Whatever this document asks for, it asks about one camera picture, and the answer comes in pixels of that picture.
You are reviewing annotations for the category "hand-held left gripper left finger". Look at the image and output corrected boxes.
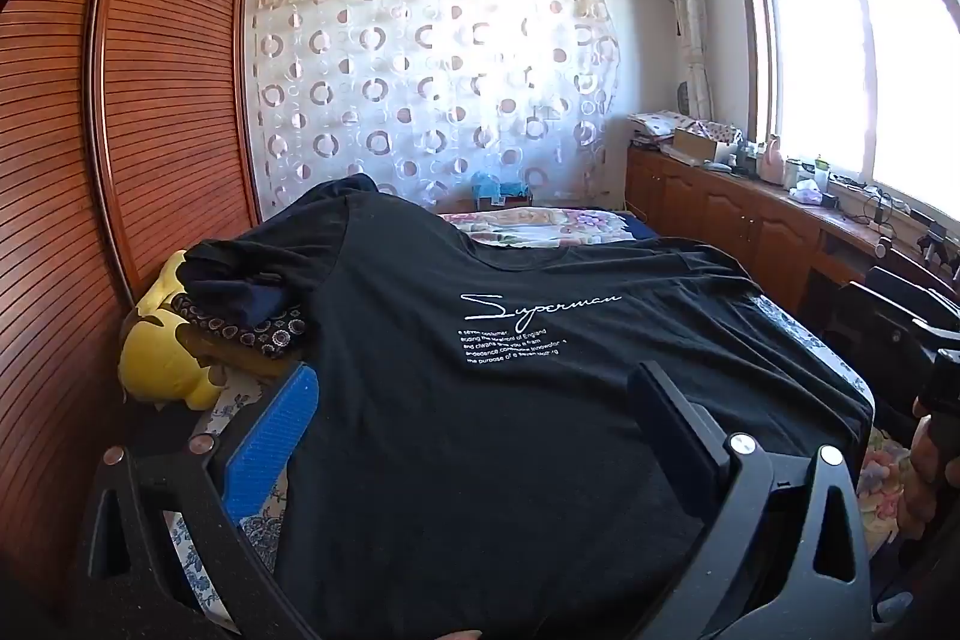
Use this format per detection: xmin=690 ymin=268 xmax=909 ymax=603
xmin=75 ymin=361 xmax=322 ymax=640

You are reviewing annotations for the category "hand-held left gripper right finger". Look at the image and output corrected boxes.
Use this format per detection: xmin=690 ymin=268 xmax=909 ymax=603
xmin=626 ymin=361 xmax=875 ymax=640

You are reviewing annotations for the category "black printed T-shirt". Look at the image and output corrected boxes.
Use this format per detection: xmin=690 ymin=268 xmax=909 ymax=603
xmin=184 ymin=173 xmax=875 ymax=640

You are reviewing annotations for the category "person's right hand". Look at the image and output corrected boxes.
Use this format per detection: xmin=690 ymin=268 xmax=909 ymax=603
xmin=910 ymin=396 xmax=960 ymax=536

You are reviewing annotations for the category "black chair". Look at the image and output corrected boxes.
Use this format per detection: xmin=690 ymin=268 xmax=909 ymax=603
xmin=821 ymin=265 xmax=960 ymax=356

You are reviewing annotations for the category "folded navy garment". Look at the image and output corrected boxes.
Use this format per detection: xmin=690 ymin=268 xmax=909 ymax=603
xmin=184 ymin=276 xmax=301 ymax=324

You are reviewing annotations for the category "yellow plush toy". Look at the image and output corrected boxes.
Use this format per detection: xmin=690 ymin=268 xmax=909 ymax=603
xmin=120 ymin=250 xmax=226 ymax=408

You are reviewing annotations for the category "long wooden cabinet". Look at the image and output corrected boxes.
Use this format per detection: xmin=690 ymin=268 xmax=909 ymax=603
xmin=624 ymin=145 xmax=960 ymax=326

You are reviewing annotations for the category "pink floral blanket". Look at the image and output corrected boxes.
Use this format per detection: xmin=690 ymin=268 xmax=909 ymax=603
xmin=439 ymin=206 xmax=638 ymax=247

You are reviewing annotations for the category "pink bottle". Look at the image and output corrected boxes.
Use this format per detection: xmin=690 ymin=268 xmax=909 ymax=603
xmin=757 ymin=134 xmax=785 ymax=184

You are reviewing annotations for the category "open cardboard box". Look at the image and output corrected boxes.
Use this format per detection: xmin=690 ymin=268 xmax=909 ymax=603
xmin=671 ymin=126 xmax=740 ymax=165

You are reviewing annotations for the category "teal tissue box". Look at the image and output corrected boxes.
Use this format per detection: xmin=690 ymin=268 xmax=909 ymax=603
xmin=469 ymin=171 xmax=533 ymax=208

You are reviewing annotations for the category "floral fabric pile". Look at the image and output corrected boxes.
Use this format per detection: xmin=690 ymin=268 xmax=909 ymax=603
xmin=628 ymin=111 xmax=743 ymax=150

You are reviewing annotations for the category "wooden-framed window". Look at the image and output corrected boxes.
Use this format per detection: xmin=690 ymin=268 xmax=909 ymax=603
xmin=735 ymin=0 xmax=960 ymax=236

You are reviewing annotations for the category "wooden louvered wardrobe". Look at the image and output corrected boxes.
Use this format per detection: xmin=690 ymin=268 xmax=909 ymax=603
xmin=0 ymin=0 xmax=263 ymax=640

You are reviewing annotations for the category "sheer circle-patterned curtain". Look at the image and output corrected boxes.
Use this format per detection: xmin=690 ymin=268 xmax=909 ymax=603
xmin=247 ymin=0 xmax=623 ymax=214

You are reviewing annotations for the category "tied patterned window drape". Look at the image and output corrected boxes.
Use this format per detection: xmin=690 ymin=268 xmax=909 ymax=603
xmin=658 ymin=0 xmax=713 ymax=120

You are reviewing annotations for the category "folded ring-patterned dark garment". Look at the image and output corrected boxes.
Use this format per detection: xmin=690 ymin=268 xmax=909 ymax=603
xmin=171 ymin=293 xmax=310 ymax=360

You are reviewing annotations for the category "tangle of black cables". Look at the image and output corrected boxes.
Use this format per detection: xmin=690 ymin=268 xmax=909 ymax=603
xmin=832 ymin=175 xmax=912 ymax=230

